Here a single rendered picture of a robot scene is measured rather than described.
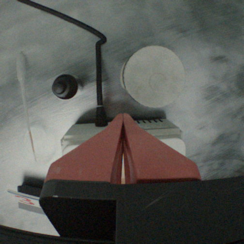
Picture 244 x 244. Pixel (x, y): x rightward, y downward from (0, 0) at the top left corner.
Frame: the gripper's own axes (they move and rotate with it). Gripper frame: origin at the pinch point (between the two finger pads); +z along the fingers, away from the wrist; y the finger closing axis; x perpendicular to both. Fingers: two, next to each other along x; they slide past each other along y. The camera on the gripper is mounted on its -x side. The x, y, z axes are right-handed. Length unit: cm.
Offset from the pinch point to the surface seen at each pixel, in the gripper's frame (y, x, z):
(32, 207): 14.8, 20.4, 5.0
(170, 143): -4.5, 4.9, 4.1
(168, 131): -4.7, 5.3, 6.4
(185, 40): -8.6, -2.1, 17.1
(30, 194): 13.3, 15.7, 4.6
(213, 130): -13.6, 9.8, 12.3
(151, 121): -3.5, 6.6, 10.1
